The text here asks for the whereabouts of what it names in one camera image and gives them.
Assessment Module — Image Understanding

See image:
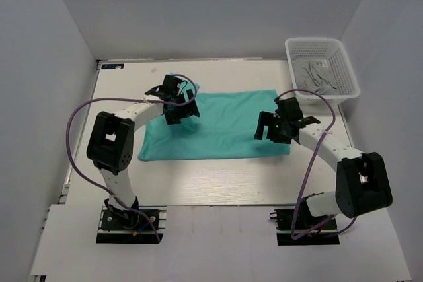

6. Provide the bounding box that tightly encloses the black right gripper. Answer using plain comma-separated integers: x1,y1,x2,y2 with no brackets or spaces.
254,112,293,145

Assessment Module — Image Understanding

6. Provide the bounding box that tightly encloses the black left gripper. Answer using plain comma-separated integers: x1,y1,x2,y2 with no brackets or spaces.
165,89,200,125

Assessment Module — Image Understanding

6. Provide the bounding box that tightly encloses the teal green t shirt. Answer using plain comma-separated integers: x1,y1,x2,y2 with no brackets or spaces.
137,90,290,161

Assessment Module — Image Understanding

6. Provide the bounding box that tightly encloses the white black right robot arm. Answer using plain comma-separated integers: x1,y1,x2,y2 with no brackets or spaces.
254,98,393,229

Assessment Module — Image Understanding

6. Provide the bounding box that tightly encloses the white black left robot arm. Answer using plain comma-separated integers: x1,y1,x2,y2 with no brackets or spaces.
87,75,200,229

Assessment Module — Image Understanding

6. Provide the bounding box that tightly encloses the grey t shirt in basket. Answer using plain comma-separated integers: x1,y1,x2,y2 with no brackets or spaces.
291,58,338,95

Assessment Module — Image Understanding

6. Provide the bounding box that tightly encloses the blue label sticker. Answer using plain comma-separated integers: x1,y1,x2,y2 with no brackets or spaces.
101,63,124,70

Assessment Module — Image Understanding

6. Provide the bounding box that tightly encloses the white plastic mesh basket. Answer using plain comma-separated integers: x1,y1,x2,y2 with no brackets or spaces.
285,38,360,105

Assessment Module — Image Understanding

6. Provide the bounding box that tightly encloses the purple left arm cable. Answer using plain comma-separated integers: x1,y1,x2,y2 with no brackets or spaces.
66,73,196,243

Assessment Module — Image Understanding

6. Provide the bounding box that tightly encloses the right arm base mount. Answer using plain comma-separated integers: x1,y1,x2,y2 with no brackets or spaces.
269,207,340,246

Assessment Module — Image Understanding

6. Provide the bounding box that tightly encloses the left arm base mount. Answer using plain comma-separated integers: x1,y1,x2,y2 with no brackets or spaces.
96,206,167,245

